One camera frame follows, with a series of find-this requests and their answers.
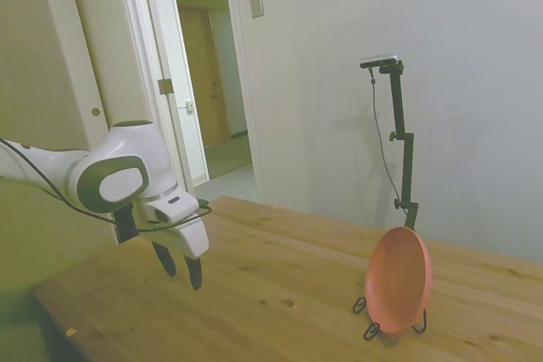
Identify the metal door strike plate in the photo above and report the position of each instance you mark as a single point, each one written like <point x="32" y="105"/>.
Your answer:
<point x="189" y="106"/>

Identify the beige wall switch plate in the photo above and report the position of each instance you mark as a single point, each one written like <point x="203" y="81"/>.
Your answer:
<point x="255" y="2"/>

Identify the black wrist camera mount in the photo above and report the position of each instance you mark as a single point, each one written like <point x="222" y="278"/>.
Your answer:
<point x="124" y="226"/>

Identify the brown wooden hallway door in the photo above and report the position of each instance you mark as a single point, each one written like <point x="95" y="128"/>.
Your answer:
<point x="203" y="78"/>

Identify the small orange scrap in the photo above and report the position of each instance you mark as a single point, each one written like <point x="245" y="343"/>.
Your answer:
<point x="71" y="330"/>

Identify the white open door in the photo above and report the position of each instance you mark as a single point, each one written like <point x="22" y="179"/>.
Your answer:
<point x="80" y="44"/>

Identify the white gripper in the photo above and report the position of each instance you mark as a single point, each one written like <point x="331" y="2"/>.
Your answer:
<point x="191" y="230"/>

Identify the brass door hinge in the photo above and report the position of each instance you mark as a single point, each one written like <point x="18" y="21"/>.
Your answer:
<point x="165" y="86"/>

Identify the pink round plate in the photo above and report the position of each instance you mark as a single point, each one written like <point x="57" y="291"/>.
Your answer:
<point x="399" y="279"/>

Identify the black camera stand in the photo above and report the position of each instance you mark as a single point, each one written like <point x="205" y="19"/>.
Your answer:
<point x="403" y="146"/>

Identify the grey exterior camera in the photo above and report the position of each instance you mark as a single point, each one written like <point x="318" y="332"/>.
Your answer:
<point x="379" y="60"/>

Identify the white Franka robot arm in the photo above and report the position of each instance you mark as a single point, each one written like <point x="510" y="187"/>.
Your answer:
<point x="123" y="154"/>

